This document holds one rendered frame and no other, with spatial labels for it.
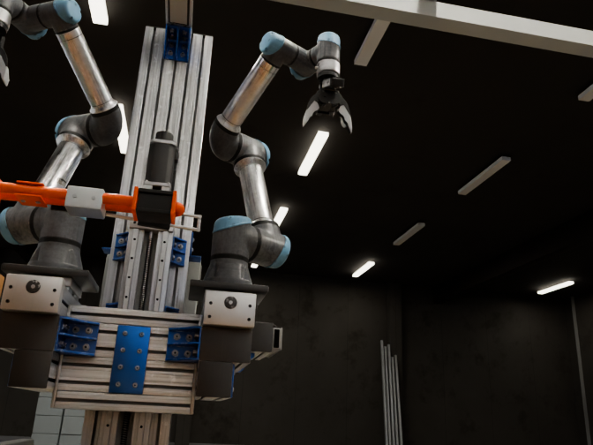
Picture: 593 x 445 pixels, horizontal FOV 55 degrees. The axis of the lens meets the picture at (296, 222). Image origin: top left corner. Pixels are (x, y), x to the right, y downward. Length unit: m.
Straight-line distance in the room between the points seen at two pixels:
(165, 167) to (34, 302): 0.62
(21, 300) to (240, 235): 0.62
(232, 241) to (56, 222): 0.50
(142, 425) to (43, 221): 0.64
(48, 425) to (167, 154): 7.15
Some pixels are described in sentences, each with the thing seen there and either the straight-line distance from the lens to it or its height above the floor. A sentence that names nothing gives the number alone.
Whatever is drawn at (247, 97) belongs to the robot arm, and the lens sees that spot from 1.95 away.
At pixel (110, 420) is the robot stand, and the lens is 1.75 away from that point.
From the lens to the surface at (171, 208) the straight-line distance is 1.16.
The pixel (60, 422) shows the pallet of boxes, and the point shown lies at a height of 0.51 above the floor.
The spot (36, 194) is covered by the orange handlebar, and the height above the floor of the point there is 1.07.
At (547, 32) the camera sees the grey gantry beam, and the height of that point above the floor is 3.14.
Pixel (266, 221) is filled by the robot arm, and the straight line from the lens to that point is 1.85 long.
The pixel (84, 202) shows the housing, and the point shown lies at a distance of 1.19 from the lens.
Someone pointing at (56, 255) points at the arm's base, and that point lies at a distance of 1.72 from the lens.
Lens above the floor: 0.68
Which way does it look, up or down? 19 degrees up
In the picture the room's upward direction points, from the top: 3 degrees clockwise
